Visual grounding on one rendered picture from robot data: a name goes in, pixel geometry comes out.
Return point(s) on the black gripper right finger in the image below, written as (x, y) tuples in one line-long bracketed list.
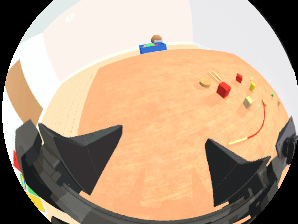
[(228, 171)]

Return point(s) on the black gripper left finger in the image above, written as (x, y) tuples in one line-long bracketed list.
[(84, 156)]

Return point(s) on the yellow cylinder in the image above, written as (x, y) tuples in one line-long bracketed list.
[(252, 85)]

